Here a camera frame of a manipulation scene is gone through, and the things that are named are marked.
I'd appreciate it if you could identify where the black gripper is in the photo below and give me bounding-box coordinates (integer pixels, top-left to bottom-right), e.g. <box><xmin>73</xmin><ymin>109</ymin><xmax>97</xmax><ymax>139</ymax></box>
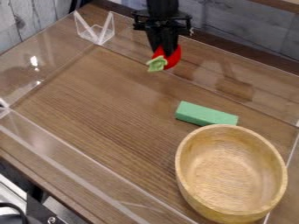
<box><xmin>132</xmin><ymin>0</ymin><xmax>192</xmax><ymax>56</ymax></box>

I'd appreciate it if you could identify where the red plush strawberry green leaf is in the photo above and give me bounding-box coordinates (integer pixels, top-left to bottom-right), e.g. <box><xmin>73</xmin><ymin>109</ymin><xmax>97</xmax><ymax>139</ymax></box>
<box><xmin>145</xmin><ymin>46</ymin><xmax>181</xmax><ymax>73</ymax></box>

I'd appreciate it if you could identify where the green foam block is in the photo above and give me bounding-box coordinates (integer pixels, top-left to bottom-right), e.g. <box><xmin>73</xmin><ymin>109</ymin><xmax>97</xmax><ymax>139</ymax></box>
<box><xmin>175</xmin><ymin>101</ymin><xmax>239</xmax><ymax>126</ymax></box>

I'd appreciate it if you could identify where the wooden bowl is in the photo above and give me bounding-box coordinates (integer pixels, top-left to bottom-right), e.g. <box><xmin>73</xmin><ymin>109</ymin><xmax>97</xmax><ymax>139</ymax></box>
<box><xmin>175</xmin><ymin>124</ymin><xmax>287</xmax><ymax>224</ymax></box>

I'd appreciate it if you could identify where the clear acrylic tray wall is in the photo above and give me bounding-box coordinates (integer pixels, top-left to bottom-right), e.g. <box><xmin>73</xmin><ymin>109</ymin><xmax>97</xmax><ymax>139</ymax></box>
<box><xmin>0</xmin><ymin>6</ymin><xmax>299</xmax><ymax>224</ymax></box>

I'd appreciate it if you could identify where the black metal stand bracket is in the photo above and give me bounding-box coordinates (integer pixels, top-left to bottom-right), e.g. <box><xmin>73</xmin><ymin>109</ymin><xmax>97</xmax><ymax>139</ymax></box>
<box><xmin>0</xmin><ymin>195</ymin><xmax>68</xmax><ymax>224</ymax></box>

